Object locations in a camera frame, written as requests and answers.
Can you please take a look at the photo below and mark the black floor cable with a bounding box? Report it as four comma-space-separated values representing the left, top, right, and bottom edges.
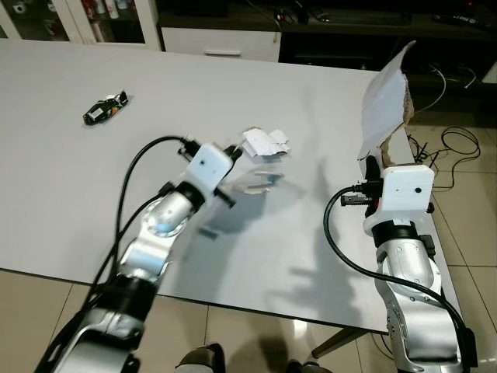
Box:
408, 124, 482, 191

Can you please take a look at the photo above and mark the small torn white cardboard piece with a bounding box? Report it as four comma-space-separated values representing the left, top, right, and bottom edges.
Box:
239, 127, 292, 162

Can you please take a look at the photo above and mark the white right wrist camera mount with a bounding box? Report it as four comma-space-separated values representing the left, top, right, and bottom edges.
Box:
363, 165, 436, 234

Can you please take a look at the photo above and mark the white glass door cabinet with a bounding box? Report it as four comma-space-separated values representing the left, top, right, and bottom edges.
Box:
0, 0, 160, 49

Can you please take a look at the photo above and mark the crushed black snack wrapper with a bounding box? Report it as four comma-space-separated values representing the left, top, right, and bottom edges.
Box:
82, 91, 131, 127

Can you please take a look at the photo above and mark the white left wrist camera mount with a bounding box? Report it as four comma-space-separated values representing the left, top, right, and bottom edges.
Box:
182, 142, 243, 204

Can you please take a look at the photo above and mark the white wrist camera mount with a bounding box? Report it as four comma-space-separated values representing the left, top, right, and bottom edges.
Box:
182, 142, 243, 204
363, 165, 436, 234

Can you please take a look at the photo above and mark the white drawer unit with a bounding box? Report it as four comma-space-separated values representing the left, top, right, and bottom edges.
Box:
159, 26, 282, 63

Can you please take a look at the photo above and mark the robot left leg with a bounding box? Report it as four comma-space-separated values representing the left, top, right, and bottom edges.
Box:
175, 344, 228, 373

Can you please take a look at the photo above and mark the large torn white cardboard sheet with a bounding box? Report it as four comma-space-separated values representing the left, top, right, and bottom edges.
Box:
357, 40, 418, 162

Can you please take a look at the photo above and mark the grey table leg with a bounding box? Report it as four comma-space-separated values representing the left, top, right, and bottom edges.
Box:
311, 326, 366, 360

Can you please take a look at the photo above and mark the dark low media shelf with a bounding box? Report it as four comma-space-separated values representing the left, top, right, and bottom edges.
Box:
155, 0, 497, 78

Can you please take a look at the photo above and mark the white floor cable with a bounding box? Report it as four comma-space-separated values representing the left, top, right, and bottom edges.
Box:
423, 62, 478, 94

